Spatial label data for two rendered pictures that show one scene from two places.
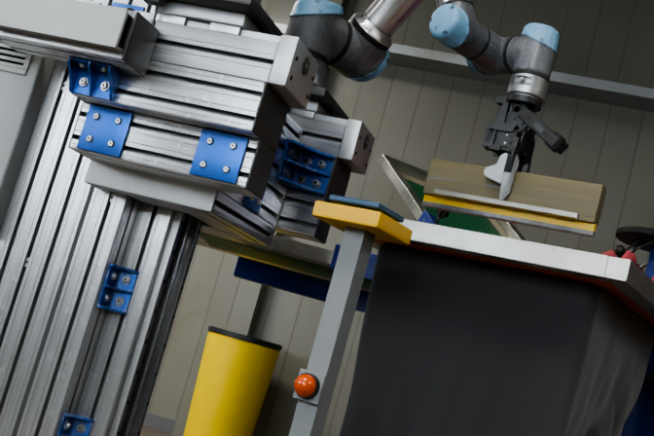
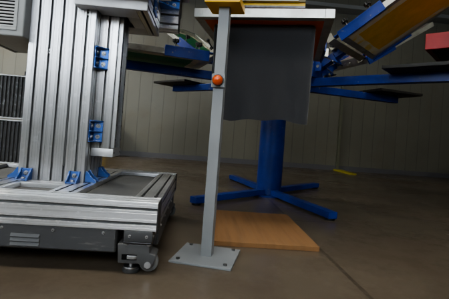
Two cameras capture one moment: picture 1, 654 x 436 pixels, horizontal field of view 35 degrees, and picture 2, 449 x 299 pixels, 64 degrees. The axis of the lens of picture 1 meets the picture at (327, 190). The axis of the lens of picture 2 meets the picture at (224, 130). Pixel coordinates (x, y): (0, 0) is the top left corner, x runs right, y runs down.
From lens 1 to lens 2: 0.67 m
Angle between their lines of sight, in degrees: 23
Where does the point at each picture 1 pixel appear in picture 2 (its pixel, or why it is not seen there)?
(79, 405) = (93, 115)
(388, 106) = not seen: hidden behind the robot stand
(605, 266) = (325, 13)
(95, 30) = not seen: outside the picture
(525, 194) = not seen: outside the picture
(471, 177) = not seen: outside the picture
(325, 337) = (220, 57)
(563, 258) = (307, 13)
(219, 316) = not seen: hidden behind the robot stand
